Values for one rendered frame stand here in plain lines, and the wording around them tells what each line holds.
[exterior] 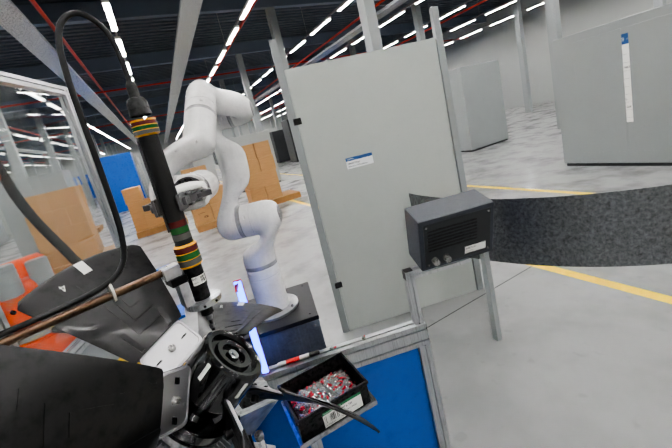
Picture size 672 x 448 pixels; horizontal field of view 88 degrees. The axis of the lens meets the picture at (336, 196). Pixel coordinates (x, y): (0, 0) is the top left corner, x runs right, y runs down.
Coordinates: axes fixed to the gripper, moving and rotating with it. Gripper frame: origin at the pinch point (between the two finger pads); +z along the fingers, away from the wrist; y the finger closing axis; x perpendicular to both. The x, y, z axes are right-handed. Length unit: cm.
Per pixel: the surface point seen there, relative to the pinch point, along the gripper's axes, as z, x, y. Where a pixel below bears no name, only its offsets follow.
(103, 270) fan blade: -3.2, -9.6, 16.8
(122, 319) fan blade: 4.3, -17.6, 12.8
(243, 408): 0.0, -46.0, -0.9
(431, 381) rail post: -35, -87, -53
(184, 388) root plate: 15.0, -27.7, 2.2
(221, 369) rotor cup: 14.9, -26.6, -4.1
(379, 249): -180, -90, -78
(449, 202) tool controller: -35, -25, -71
